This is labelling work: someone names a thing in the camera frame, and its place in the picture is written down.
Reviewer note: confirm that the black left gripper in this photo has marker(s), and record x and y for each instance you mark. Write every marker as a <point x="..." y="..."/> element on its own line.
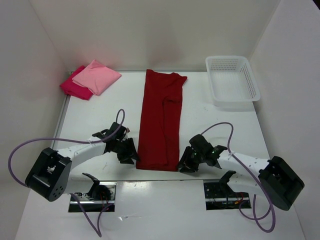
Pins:
<point x="125" y="152"/>

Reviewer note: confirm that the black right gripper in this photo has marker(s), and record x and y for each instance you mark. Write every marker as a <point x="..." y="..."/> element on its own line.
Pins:
<point x="191" y="159"/>

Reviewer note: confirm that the dark red t shirt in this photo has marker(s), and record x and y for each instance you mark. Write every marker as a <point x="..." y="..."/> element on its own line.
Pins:
<point x="158" y="142"/>

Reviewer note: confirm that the light pink t shirt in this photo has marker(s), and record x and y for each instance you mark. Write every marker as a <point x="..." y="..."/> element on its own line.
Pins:
<point x="96" y="77"/>

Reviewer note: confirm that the magenta t shirt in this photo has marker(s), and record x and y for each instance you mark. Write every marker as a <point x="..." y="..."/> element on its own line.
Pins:
<point x="72" y="89"/>

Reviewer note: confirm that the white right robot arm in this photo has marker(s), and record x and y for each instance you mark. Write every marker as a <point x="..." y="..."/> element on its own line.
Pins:
<point x="247" y="174"/>

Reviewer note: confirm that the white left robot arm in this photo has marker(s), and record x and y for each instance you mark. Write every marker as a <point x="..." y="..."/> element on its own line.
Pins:
<point x="50" y="175"/>

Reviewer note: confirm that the white plastic basket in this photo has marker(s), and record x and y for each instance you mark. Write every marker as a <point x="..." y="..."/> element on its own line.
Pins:
<point x="232" y="83"/>

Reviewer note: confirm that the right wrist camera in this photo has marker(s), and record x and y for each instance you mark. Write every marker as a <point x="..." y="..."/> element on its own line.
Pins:
<point x="200" y="144"/>

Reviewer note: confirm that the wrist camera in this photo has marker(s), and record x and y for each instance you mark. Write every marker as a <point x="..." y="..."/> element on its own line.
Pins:
<point x="120" y="132"/>
<point x="200" y="144"/>

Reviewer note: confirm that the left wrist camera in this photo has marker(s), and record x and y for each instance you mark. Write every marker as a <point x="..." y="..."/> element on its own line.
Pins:
<point x="120" y="132"/>

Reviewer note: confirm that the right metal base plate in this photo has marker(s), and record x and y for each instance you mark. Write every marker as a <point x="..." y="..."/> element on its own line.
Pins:
<point x="218" y="198"/>

